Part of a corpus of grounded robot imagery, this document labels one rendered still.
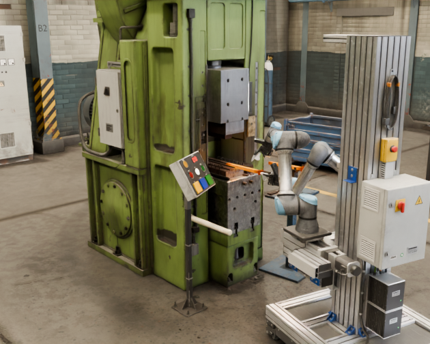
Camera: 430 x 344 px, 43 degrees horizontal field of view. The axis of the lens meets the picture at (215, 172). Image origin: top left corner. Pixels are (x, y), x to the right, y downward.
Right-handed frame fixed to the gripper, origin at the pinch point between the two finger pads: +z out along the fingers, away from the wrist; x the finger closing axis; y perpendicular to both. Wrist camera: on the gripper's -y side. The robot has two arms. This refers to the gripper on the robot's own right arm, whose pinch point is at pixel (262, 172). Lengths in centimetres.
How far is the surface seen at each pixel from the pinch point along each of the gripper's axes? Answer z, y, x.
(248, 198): 22.0, 27.4, 7.7
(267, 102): 491, 46, 549
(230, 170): 27.7, 2.1, -7.4
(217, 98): 31, -55, -17
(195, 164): 15, -13, -54
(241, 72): 27, -73, 4
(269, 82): 496, 6, 558
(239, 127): 27.3, -30.5, 2.4
